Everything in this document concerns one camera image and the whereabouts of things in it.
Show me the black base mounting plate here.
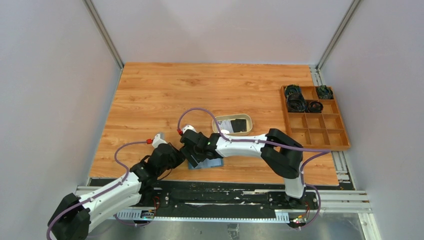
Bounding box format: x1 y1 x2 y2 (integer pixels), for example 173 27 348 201
133 180 321 219

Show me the wooden compartment organizer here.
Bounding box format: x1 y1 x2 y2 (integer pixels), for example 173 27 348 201
280 84 351 151

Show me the blue card holder wallet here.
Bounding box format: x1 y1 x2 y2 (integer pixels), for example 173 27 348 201
188 158 224 170

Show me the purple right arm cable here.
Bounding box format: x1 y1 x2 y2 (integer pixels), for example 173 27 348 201
176 107 332 229

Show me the white card in tray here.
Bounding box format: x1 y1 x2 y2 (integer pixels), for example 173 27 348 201
217 119 234 134

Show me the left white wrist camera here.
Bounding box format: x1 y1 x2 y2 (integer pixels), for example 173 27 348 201
151 132 168 149

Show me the beige oval tray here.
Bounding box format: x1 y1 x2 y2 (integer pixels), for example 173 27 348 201
215 113 253 136

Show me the black card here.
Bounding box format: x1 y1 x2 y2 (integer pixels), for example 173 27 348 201
231 118 247 133

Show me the green black cable coil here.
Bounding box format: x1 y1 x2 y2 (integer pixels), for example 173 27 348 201
315 85 334 100

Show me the aluminium frame rail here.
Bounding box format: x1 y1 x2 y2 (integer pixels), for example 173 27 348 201
59 178 382 240

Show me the small black cable coil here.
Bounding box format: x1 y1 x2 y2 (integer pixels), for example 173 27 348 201
306 100 324 114

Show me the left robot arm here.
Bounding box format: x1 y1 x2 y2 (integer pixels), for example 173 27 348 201
46 143 185 240

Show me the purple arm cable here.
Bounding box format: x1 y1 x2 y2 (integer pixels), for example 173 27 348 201
45 138 153 240
176 107 332 229

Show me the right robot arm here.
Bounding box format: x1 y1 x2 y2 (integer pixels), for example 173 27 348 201
180 128 306 209

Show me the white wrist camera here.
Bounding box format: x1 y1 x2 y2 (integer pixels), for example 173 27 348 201
181 124 197 133
151 132 168 149

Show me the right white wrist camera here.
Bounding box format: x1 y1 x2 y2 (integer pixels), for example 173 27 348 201
181 124 197 133

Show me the large black cable coil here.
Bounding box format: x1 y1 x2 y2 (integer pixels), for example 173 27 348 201
286 93 308 114

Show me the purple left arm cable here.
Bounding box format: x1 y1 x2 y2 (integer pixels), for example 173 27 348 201
45 138 153 240

